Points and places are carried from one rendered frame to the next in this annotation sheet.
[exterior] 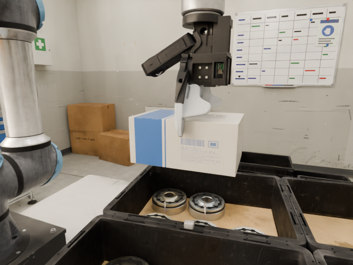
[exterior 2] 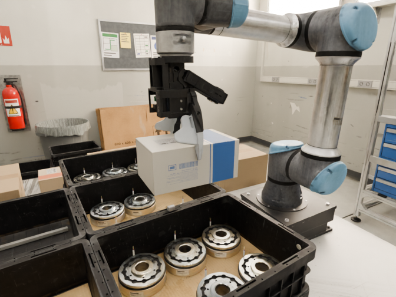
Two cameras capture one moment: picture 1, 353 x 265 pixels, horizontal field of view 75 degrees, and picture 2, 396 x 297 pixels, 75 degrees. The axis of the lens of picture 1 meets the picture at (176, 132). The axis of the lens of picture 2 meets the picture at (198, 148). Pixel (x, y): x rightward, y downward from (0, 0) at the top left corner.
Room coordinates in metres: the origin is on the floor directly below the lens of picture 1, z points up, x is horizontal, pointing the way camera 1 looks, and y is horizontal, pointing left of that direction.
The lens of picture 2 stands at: (0.84, -0.42, 1.28)
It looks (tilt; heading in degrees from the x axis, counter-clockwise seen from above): 17 degrees down; 132
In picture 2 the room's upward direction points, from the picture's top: straight up
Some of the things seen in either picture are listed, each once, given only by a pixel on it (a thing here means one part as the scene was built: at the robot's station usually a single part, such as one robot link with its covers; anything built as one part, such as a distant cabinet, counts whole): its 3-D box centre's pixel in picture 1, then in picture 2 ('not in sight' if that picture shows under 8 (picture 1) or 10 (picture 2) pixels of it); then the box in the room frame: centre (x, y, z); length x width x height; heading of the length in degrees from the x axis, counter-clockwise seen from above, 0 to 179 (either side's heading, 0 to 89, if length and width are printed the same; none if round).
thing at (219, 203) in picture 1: (206, 201); (222, 292); (0.60, -0.09, 0.86); 0.10 x 0.10 x 0.01
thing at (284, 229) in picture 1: (203, 213); (200, 265); (0.53, -0.07, 0.87); 0.40 x 0.30 x 0.11; 75
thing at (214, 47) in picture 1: (205, 54); (173, 87); (0.44, -0.05, 1.25); 0.09 x 0.08 x 0.12; 70
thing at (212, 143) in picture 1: (188, 137); (187, 157); (0.45, -0.02, 1.09); 0.20 x 0.12 x 0.09; 70
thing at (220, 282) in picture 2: (206, 200); (222, 290); (0.60, -0.09, 0.86); 0.05 x 0.05 x 0.01
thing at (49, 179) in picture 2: not in sight; (53, 179); (-0.53, -0.02, 0.74); 0.16 x 0.12 x 0.07; 163
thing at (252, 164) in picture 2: not in sight; (231, 166); (0.10, 0.66, 0.78); 0.30 x 0.22 x 0.16; 70
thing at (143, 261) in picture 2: not in sight; (141, 267); (0.44, -0.16, 0.86); 0.05 x 0.05 x 0.01
